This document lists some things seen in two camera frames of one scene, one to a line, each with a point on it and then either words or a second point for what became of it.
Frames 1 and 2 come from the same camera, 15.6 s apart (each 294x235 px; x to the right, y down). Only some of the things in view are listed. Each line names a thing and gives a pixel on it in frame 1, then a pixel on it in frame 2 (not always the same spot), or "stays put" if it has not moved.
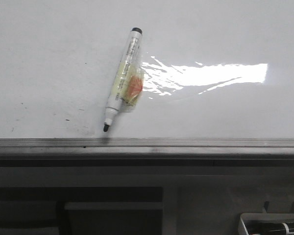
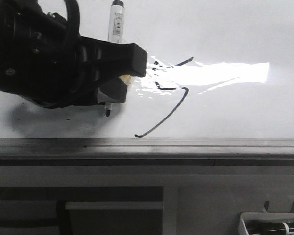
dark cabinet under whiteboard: (76, 210) stays put
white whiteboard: (223, 83) stays put
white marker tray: (290, 217) stays put
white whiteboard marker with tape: (129, 88) → (116, 34)
